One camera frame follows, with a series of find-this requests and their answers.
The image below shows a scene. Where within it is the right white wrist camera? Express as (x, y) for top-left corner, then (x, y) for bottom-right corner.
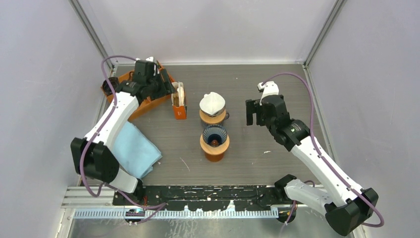
(257, 81), (279, 105)

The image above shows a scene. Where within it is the black cup beside tray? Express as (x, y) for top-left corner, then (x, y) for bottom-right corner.
(101, 76), (119, 97)

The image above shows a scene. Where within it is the light blue cloth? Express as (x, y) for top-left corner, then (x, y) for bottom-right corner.
(111, 121), (162, 179)

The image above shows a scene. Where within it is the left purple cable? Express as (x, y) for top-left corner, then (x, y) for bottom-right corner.
(79, 55), (168, 224)

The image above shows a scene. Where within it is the white paper coffee filter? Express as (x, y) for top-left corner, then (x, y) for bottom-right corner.
(199, 92), (226, 117)

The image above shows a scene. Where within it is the orange wooden compartment tray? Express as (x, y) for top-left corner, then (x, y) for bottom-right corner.
(106, 62), (174, 122)

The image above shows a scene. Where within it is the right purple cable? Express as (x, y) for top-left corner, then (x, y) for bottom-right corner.
(261, 72), (385, 228)

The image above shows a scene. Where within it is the purple cable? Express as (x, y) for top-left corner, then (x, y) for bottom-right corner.
(261, 72), (385, 228)
(79, 55), (168, 224)

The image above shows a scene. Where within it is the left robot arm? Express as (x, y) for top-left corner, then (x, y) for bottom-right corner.
(70, 57), (175, 205)

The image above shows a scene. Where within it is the amber glass carafe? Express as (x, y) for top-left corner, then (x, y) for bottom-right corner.
(205, 153), (224, 162)

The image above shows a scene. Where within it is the clear glass mug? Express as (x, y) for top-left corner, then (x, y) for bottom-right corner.
(199, 110), (230, 127)

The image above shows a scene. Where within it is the wooden dripper ring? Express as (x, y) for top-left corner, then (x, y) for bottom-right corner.
(200, 136), (230, 157)
(198, 110), (227, 125)

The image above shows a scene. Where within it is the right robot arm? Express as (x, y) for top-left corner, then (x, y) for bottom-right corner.
(245, 95), (379, 236)

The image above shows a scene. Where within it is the orange coffee filter box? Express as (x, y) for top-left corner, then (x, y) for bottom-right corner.
(171, 92), (187, 120)

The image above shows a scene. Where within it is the blue glass dripper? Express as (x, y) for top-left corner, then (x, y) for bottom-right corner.
(202, 125), (228, 147)

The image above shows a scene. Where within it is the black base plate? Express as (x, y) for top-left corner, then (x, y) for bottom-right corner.
(112, 185), (298, 223)

